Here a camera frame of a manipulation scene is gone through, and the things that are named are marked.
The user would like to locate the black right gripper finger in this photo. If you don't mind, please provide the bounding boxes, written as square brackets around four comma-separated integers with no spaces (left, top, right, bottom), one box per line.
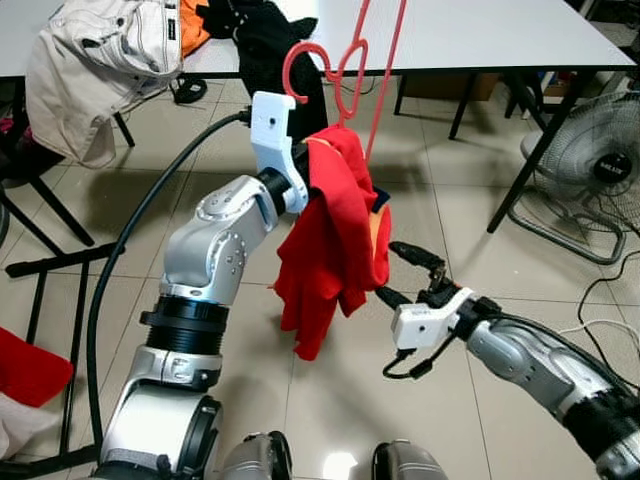
[374,284,421,312]
[387,239,449,288]

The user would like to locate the red navy jersey shirt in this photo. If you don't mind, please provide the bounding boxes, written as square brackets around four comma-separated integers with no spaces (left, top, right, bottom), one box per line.
[271,124,394,362]

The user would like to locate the red plastic hanger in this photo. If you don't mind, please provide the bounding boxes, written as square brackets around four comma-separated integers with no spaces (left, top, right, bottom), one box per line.
[281,0,410,168]

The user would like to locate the black shirt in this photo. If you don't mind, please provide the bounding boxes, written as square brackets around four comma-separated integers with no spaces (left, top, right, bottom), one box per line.
[198,0,332,143]

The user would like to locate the grey robot right foot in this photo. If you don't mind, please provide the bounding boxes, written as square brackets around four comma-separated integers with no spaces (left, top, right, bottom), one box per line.
[370,439,448,480]

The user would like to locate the grey robot foot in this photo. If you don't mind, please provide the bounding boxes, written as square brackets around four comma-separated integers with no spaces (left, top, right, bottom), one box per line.
[370,439,448,480]
[218,429,295,480]

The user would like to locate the black floor fan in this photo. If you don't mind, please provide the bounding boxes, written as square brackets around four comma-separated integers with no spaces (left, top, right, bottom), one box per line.
[506,91,640,267]

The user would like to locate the grey robot left foot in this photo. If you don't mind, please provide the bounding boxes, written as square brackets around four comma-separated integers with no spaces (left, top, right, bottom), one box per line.
[218,429,295,480]

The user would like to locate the white table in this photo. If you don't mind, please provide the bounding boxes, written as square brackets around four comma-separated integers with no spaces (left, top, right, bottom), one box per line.
[0,0,639,237]

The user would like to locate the orange garment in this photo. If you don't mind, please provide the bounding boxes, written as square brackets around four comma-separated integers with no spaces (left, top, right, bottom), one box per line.
[177,0,212,57]

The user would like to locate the beige jacket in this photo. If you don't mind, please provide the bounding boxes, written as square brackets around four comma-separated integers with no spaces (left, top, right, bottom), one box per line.
[24,0,187,169]

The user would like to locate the plain red shirt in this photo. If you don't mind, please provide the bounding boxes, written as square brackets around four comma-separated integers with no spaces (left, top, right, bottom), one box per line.
[0,324,77,410]

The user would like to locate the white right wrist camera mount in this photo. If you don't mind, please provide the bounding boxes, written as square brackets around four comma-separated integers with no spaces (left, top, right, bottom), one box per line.
[389,286,477,352]

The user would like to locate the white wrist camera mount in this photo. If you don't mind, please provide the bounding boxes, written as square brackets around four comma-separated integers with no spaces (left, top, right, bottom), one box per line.
[389,286,477,352]
[247,89,312,217]

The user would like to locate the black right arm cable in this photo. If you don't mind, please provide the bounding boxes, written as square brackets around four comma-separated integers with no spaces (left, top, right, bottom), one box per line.
[381,308,640,386]

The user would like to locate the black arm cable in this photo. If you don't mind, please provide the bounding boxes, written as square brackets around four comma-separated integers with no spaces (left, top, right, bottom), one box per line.
[381,308,640,386]
[84,107,257,453]

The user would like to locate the black floor cable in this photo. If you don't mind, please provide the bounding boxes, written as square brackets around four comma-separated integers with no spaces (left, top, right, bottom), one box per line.
[577,250,640,333]

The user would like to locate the white floor cable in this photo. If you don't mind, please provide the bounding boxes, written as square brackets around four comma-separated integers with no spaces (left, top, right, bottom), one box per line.
[556,316,640,353]

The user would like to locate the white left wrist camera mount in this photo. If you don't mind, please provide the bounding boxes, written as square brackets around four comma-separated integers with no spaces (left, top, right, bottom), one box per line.
[247,89,312,217]

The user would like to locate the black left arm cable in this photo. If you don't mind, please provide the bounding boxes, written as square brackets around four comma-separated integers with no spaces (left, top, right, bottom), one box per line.
[84,107,257,453]

